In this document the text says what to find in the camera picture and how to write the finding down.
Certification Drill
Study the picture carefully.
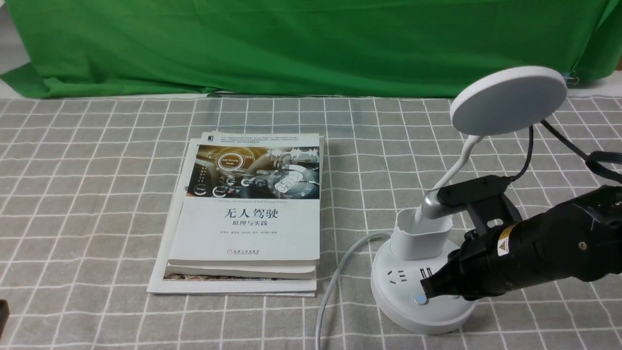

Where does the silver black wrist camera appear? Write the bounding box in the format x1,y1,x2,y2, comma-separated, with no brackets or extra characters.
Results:
420,175,522,237

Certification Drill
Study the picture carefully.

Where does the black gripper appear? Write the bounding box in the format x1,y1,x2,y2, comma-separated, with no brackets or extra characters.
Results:
420,195,608,299

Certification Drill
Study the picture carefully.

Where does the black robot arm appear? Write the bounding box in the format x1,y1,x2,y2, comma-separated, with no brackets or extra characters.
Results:
417,175,622,301

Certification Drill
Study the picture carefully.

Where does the dark object at left edge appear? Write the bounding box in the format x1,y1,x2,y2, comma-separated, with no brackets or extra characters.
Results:
0,299,10,339

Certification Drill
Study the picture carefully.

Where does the top book self-driving cover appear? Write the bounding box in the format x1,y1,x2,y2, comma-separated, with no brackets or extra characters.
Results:
168,132,324,266

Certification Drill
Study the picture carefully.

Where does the middle book under top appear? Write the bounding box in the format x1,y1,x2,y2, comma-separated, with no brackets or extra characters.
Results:
163,261,318,280

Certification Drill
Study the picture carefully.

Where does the green backdrop cloth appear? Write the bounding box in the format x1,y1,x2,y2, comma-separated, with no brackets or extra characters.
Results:
1,0,621,98

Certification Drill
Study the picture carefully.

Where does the white desk lamp with sockets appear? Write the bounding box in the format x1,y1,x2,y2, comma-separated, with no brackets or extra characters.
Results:
371,66,568,335

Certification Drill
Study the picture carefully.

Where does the white lamp power cable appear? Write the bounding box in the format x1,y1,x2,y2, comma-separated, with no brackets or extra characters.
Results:
314,231,392,350

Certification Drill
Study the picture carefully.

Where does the metal binder clip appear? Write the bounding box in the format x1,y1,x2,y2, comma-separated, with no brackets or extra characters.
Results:
562,71,580,86

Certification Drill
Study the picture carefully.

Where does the grey checked tablecloth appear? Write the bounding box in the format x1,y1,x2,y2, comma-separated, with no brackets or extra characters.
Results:
0,98,621,350

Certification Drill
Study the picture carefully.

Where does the large white bottom book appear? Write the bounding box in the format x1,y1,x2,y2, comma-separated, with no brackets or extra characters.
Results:
147,149,317,297

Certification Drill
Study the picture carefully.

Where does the black camera cable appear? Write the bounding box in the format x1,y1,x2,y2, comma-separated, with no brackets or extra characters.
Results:
505,119,591,184

